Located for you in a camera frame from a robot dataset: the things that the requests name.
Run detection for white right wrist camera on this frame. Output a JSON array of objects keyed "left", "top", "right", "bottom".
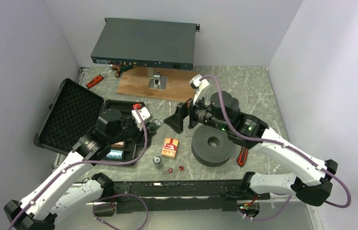
[{"left": 189, "top": 74, "right": 210, "bottom": 105}]

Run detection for metal stand bracket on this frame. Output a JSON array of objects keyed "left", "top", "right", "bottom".
[{"left": 147, "top": 67, "right": 168, "bottom": 90}]

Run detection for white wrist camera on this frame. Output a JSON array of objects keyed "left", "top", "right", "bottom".
[
  {"left": 189, "top": 74, "right": 210, "bottom": 105},
  {"left": 131, "top": 103, "right": 153, "bottom": 131}
]

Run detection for light blue chip stack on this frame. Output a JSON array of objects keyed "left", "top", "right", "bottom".
[{"left": 106, "top": 149, "right": 124, "bottom": 160}]

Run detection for brown orange chip stack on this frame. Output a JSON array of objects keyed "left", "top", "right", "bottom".
[{"left": 111, "top": 141, "right": 125, "bottom": 149}]

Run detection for wooden board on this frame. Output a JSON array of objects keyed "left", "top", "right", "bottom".
[{"left": 116, "top": 67, "right": 198, "bottom": 102}]

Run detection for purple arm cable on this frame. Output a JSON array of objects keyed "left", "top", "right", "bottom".
[
  {"left": 8, "top": 108, "right": 149, "bottom": 230},
  {"left": 199, "top": 75, "right": 351, "bottom": 208}
]

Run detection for red Texas Holdem card box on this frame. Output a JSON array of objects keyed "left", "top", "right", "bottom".
[{"left": 161, "top": 138, "right": 179, "bottom": 158}]

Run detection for black poker set case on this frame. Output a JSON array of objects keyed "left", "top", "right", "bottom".
[{"left": 34, "top": 79, "right": 153, "bottom": 162}]

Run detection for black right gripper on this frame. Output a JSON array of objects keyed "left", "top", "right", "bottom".
[{"left": 164, "top": 89, "right": 231, "bottom": 133}]

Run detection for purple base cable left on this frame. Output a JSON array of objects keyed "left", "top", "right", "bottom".
[{"left": 92, "top": 193, "right": 149, "bottom": 230}]

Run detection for red black utility knife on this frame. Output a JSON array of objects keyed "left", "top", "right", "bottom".
[{"left": 236, "top": 147, "right": 248, "bottom": 167}]

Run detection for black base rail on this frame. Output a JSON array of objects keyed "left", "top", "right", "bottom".
[{"left": 85, "top": 172, "right": 270, "bottom": 217}]

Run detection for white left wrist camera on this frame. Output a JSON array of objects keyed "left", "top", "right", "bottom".
[{"left": 131, "top": 103, "right": 153, "bottom": 131}]

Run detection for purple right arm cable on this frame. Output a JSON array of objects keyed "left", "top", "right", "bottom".
[{"left": 199, "top": 75, "right": 351, "bottom": 208}]

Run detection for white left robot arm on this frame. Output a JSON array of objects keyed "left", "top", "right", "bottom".
[{"left": 4, "top": 107, "right": 162, "bottom": 230}]

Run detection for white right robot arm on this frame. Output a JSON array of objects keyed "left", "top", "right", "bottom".
[{"left": 163, "top": 91, "right": 338, "bottom": 207}]

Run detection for copper green connectors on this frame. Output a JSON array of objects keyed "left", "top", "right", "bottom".
[{"left": 110, "top": 64, "right": 134, "bottom": 78}]

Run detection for red handled tool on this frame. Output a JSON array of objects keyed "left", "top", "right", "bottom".
[{"left": 86, "top": 73, "right": 106, "bottom": 89}]

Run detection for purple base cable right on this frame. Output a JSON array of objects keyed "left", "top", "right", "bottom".
[{"left": 239, "top": 194, "right": 294, "bottom": 222}]

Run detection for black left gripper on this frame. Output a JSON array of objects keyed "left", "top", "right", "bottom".
[{"left": 108, "top": 117, "right": 156, "bottom": 144}]

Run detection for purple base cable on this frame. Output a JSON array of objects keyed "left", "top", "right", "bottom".
[
  {"left": 239, "top": 194, "right": 294, "bottom": 222},
  {"left": 92, "top": 193, "right": 149, "bottom": 230}
]

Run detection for dark rack mount device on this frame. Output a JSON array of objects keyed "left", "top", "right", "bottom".
[{"left": 90, "top": 18, "right": 201, "bottom": 70}]

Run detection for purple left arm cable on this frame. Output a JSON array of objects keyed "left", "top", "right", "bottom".
[{"left": 8, "top": 108, "right": 149, "bottom": 230}]

